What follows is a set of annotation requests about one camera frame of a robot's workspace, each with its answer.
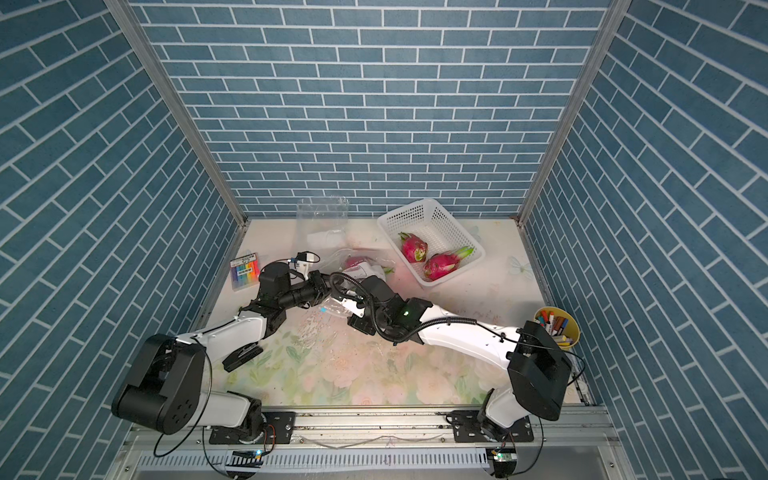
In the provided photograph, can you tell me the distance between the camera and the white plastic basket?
3.41ft

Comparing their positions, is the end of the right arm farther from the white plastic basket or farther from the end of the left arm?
the white plastic basket

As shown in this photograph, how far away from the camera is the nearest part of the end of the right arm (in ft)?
1.87

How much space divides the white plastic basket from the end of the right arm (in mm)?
391
